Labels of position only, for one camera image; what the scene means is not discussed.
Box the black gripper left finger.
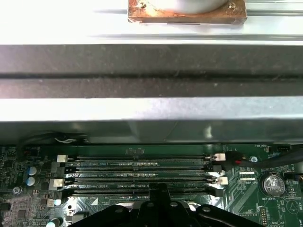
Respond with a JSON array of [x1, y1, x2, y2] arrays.
[[73, 183, 160, 227]]

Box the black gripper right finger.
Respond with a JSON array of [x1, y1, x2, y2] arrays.
[[159, 183, 266, 227]]

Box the RAM slot black latches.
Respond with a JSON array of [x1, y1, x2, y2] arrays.
[[53, 186, 221, 201], [50, 163, 223, 175]]

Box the RAM slot white latches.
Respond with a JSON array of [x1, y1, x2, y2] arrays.
[[56, 153, 229, 164], [48, 176, 229, 190]]

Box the green motherboard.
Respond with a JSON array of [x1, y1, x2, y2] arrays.
[[0, 143, 303, 227]]

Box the silver coin battery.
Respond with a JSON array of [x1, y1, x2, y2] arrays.
[[261, 173, 286, 199]]

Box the blue top capacitor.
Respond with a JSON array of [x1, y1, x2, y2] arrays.
[[25, 176, 40, 187], [26, 166, 41, 177]]

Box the black open PC case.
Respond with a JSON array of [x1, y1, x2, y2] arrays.
[[0, 44, 303, 147]]

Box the brown square mounting plate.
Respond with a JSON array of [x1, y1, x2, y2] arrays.
[[127, 0, 249, 25]]

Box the black white wire bundle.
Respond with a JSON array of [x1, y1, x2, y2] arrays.
[[53, 136, 88, 145]]

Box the black red fan cable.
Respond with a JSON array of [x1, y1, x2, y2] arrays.
[[223, 150, 303, 170]]

